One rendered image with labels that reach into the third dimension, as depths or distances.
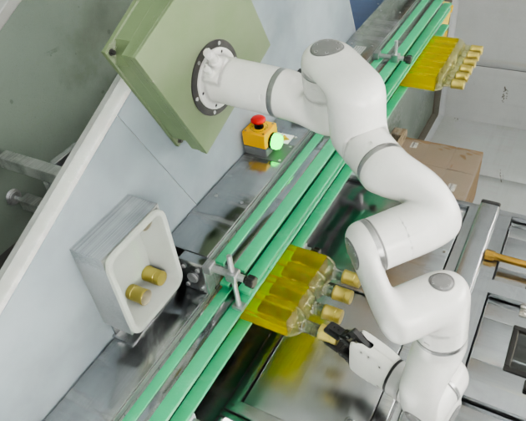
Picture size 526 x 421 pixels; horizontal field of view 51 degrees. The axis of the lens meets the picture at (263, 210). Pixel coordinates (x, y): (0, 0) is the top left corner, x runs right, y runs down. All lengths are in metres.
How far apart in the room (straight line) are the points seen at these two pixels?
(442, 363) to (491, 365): 0.50
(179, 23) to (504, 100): 6.75
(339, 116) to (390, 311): 0.31
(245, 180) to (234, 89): 0.39
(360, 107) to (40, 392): 0.79
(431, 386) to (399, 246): 0.27
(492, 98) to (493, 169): 1.06
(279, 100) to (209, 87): 0.16
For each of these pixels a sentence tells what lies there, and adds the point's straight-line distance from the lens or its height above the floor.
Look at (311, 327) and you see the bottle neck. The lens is 1.25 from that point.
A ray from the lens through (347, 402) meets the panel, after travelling 1.32.
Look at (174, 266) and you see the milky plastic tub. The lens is 1.21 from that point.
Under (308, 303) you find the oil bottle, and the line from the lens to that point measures 1.28.
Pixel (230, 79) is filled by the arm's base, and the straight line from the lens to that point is 1.10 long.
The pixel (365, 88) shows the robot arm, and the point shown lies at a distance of 0.87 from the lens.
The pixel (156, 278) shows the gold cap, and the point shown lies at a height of 0.81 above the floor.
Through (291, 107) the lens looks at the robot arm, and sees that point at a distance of 1.03.
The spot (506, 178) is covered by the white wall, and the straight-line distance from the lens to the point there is 6.91.
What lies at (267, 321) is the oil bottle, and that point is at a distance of 1.28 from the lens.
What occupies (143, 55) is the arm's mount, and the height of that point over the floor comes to 0.83.
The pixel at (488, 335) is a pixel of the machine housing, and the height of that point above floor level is 1.46.
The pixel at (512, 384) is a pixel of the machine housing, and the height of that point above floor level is 1.54.
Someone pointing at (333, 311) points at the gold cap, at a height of 1.14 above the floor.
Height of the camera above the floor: 1.47
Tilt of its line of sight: 25 degrees down
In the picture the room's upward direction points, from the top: 106 degrees clockwise
